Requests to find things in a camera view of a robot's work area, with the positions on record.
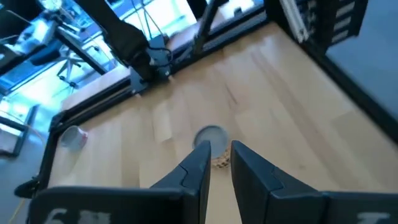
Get black aluminium rig frame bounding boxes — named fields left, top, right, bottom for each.
left=29, top=0, right=398, bottom=200

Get black flat bracket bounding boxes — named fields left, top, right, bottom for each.
left=14, top=177, right=40, bottom=200

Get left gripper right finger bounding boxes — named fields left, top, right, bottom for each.
left=231, top=140, right=398, bottom=224

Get office chair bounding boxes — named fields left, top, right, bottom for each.
left=29, top=40, right=86, bottom=90

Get black slatted rack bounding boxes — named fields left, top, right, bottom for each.
left=306, top=0, right=369, bottom=52

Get yellow can dark spots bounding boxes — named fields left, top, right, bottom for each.
left=192, top=124, right=231, bottom=169

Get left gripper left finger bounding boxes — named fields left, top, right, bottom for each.
left=29, top=140, right=211, bottom=224

